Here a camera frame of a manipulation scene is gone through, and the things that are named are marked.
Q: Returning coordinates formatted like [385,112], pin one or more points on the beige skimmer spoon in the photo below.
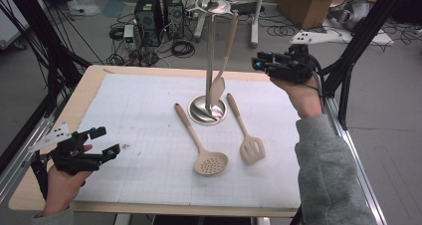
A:
[210,163]

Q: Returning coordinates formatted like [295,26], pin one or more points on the black frame post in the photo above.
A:
[368,29]
[40,29]

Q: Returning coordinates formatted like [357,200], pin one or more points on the aluminium rail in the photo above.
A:
[349,142]
[16,173]

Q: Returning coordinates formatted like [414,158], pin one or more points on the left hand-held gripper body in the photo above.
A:
[71,158]

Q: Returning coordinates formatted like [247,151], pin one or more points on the person's left hand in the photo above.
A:
[61,191]

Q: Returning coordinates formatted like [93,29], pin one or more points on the brown cardboard box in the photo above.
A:
[305,6]

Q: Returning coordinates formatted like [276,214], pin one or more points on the small white power box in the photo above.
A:
[128,32]

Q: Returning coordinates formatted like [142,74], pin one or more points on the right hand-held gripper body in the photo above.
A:
[295,70]

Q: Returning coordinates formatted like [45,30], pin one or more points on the beige solid spatula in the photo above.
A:
[217,89]

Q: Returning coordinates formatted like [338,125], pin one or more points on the white floor board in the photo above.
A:
[381,39]

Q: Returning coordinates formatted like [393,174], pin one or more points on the steel utensil stand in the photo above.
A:
[209,52]

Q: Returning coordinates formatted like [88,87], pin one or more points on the white cabinet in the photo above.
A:
[10,26]

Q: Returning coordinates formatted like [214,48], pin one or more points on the black computer tower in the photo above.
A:
[173,16]
[147,19]

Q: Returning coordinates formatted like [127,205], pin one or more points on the grey rolling stand base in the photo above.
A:
[254,26]

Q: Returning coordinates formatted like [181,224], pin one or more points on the grey bag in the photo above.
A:
[351,14]

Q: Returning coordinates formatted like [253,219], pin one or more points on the beige slotted spatula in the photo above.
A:
[253,150]

